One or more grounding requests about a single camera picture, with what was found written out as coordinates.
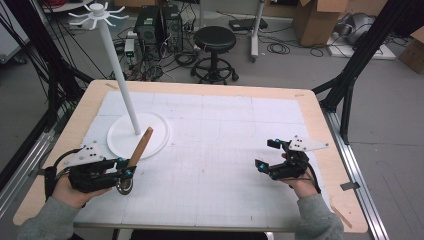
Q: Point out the black round stool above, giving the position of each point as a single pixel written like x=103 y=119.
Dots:
x=214 y=39

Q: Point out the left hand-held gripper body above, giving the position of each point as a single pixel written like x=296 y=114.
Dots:
x=90 y=173

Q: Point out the small cardboard box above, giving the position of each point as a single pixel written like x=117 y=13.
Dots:
x=413 y=53

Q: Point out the white grid mat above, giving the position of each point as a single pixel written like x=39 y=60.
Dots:
x=226 y=140

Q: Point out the black metal frame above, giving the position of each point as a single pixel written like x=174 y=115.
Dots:
x=50 y=66
x=361 y=56

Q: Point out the person's right hand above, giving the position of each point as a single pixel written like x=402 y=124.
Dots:
x=303 y=188

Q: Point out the grey rounded device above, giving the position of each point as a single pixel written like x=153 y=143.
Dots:
x=358 y=28

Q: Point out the aluminium rail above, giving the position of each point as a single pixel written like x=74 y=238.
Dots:
x=356 y=173
x=23 y=170

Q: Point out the flat white board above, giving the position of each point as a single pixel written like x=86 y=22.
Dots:
x=383 y=53

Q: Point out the person's left hand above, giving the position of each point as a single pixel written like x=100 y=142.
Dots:
x=71 y=195

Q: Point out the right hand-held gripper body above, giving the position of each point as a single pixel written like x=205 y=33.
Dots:
x=293 y=163

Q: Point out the flat black device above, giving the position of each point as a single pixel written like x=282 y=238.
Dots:
x=247 y=24

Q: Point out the black tape strip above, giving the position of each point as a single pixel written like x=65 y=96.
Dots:
x=350 y=186
x=35 y=172

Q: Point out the small white box green light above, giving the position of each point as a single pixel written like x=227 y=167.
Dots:
x=129 y=47

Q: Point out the white stand post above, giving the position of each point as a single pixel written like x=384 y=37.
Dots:
x=256 y=30

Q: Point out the large open cardboard box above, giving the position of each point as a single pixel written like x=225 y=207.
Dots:
x=316 y=23

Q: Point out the white hook rack stand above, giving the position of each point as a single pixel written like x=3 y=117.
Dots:
x=115 y=63

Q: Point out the black computer tower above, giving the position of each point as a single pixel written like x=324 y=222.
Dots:
x=172 y=28
x=147 y=28

